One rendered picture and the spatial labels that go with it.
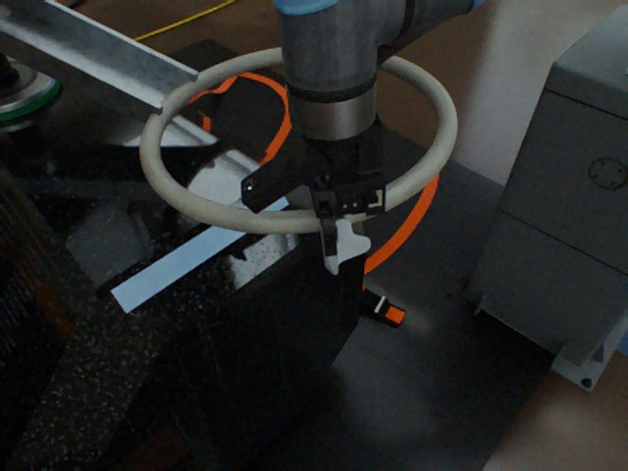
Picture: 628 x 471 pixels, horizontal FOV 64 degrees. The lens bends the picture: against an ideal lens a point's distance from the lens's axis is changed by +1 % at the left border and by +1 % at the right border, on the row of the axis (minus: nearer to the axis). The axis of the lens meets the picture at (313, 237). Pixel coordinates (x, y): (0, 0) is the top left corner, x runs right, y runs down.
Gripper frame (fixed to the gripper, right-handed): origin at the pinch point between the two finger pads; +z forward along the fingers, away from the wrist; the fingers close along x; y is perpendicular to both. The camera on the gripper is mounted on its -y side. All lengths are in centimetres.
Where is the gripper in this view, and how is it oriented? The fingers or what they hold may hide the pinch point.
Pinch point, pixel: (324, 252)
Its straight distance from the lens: 66.6
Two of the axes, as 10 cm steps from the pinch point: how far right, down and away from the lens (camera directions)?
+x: -1.6, -6.9, 7.0
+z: 0.8, 7.0, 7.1
